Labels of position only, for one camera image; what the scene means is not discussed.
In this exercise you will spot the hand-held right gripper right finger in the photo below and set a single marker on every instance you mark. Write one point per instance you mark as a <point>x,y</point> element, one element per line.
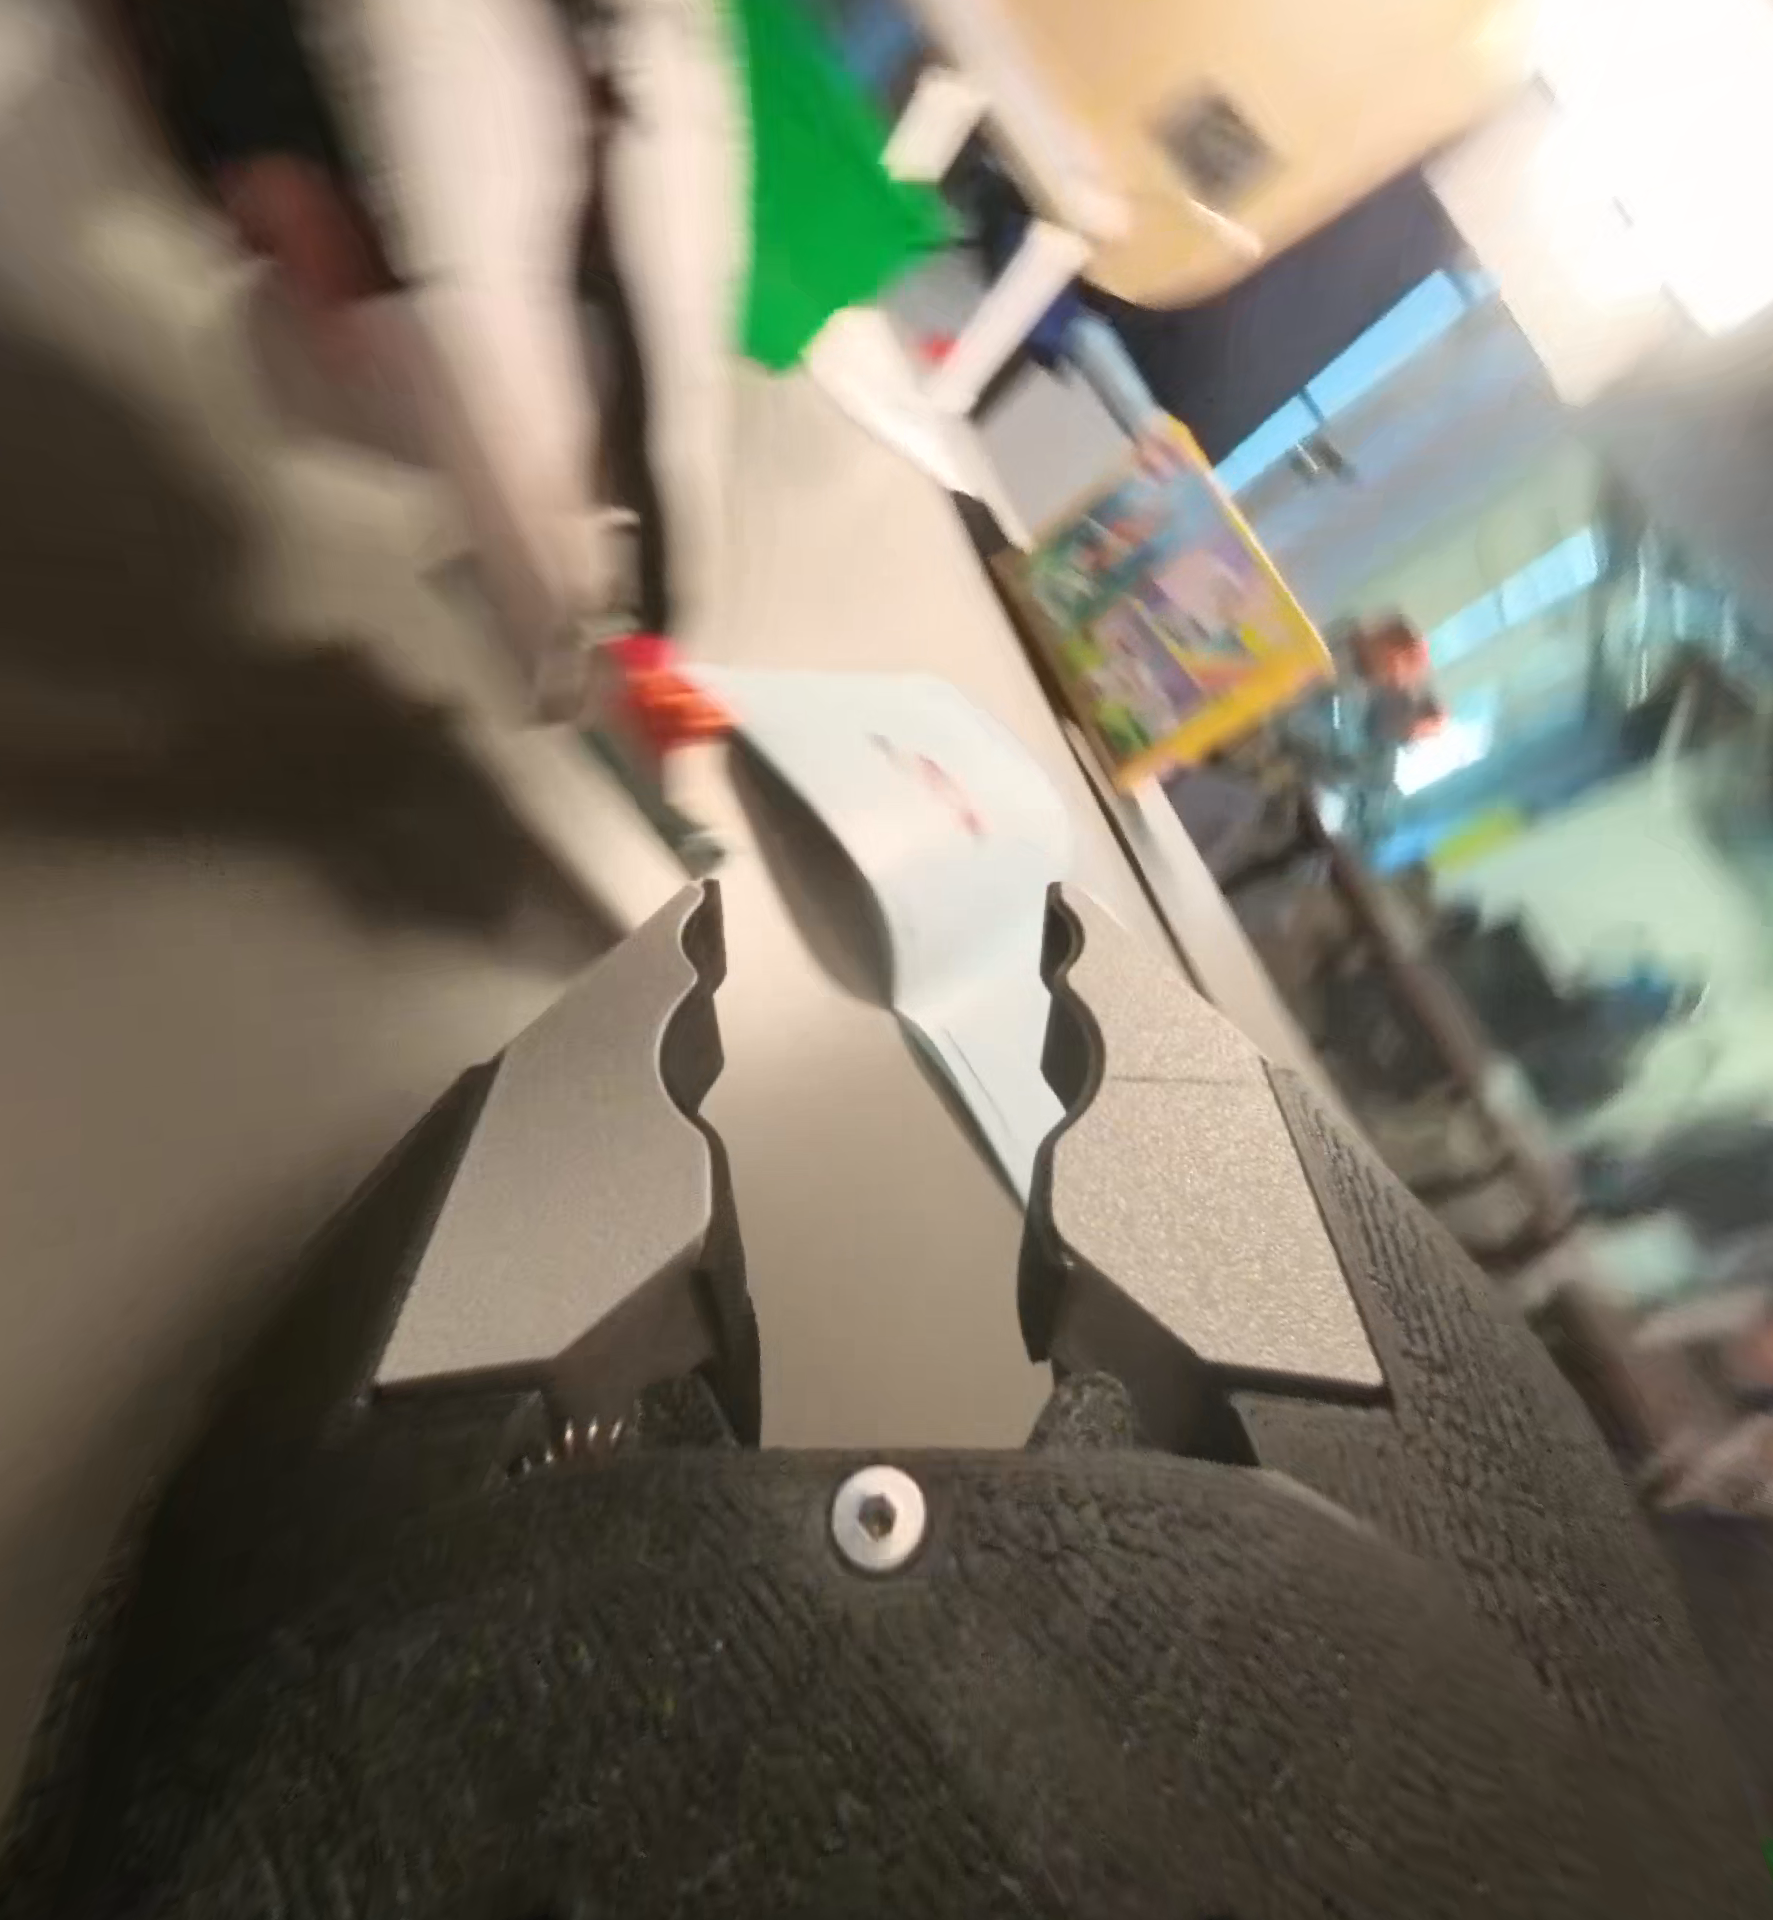
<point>1216,1216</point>

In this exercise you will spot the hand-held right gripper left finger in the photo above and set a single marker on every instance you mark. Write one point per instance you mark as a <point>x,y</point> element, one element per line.
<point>569,1199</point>

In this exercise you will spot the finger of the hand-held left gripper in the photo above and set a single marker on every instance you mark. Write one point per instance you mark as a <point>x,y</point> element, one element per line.
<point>497,300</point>
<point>691,300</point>

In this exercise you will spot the red and orange lego model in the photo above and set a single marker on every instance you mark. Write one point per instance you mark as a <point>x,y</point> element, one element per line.
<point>659,691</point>

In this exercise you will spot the yellow lego set box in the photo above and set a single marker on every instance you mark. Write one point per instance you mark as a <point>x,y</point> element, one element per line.
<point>1170,615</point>

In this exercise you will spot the person's left hand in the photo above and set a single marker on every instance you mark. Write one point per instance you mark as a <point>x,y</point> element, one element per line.
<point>317,224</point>

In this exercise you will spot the green cloth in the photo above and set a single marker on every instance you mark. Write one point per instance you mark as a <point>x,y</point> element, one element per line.
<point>812,179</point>

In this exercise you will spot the open pale blue instruction booklet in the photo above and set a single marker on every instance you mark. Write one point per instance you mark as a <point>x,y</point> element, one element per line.
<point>945,840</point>

